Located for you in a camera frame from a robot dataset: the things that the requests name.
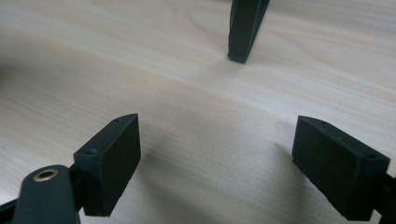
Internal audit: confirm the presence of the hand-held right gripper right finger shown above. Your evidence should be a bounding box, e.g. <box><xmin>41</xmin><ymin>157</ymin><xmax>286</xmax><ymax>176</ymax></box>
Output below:
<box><xmin>291</xmin><ymin>115</ymin><xmax>391</xmax><ymax>222</ymax></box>

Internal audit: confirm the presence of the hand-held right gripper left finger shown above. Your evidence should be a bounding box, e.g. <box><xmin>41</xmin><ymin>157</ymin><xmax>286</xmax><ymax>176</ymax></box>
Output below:
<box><xmin>73</xmin><ymin>113</ymin><xmax>142</xmax><ymax>217</ymax></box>

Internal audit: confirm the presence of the black raised shelf with legs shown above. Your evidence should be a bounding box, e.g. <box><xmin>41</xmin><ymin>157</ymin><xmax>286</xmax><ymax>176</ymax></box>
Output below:
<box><xmin>227</xmin><ymin>0</ymin><xmax>271</xmax><ymax>64</ymax></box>

